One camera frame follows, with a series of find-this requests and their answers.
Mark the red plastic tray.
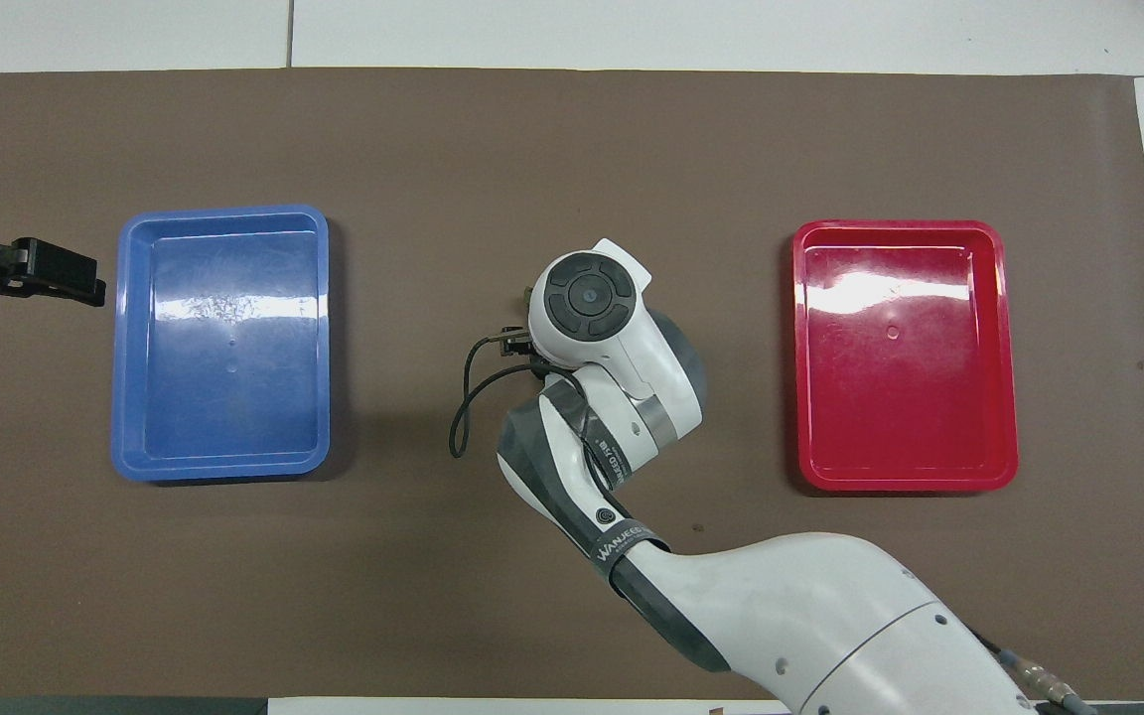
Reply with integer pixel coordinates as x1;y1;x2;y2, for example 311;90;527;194
792;219;1019;494

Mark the blue plastic tray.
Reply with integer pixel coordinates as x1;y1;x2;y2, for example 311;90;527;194
111;205;332;484

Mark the grey cable with metal connector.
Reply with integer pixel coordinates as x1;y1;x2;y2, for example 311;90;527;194
969;626;1097;715

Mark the brown table mat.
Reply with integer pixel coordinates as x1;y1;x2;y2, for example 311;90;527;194
0;68;1144;701

